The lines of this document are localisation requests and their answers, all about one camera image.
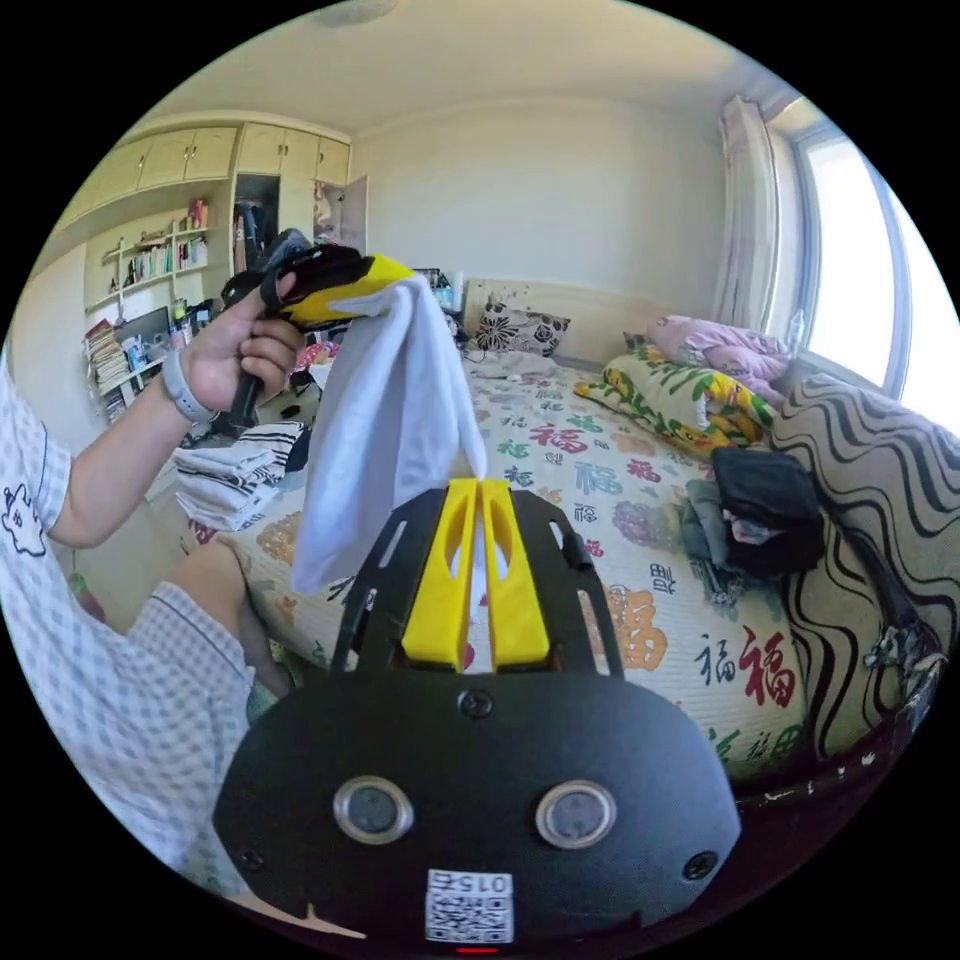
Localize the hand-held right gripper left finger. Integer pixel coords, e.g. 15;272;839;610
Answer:
401;479;478;673

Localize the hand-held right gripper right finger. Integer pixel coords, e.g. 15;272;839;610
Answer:
480;479;550;672

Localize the white t-shirt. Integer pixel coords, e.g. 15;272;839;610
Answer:
290;272;490;654

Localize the person's left forearm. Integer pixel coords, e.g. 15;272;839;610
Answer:
44;347;223;550

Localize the person's left hand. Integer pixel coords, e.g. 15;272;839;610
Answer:
182;272;307;421

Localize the light wooden cupboard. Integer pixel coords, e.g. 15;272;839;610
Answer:
63;121;370;301

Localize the bed with printed sheet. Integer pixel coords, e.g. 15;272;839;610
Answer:
187;277;826;785

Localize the black flower print pillow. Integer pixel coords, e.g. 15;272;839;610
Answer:
475;295;573;359

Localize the striped pile of clothes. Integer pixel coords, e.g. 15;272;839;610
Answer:
173;419;310;532

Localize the dark pile of clothes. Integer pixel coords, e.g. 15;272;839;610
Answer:
680;445;828;601

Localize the yellow green cartoon blanket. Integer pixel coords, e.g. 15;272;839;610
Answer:
575;347;775;460

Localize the pink quilt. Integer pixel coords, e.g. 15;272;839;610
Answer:
644;314;793;410

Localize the beige cushion with black waves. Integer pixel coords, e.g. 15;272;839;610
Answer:
770;373;960;760

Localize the pale curtain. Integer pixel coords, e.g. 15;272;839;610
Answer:
710;94;783;333

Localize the person's body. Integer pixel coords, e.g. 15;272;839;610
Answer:
0;352;303;901

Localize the window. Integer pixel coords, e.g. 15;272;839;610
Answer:
783;112;960;444

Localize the wall shelf with books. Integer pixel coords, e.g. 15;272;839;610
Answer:
83;197;213;310

